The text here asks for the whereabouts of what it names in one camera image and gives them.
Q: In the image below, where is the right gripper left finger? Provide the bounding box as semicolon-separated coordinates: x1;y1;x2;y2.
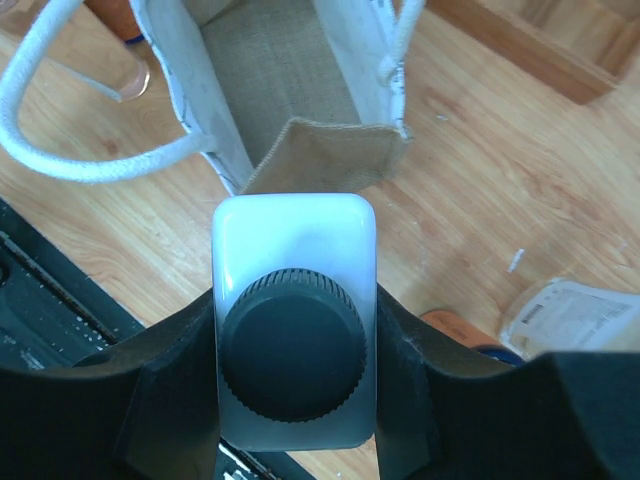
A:
1;292;220;479

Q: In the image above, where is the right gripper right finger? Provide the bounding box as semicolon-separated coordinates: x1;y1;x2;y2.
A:
375;290;639;479

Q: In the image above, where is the blue spray bottle orange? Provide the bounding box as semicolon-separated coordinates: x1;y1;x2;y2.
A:
421;309;524;367

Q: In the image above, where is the white bottle grey cap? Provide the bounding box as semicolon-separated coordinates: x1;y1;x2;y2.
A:
212;193;377;452

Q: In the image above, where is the wooden compartment tray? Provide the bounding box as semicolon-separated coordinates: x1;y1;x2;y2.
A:
427;0;639;105

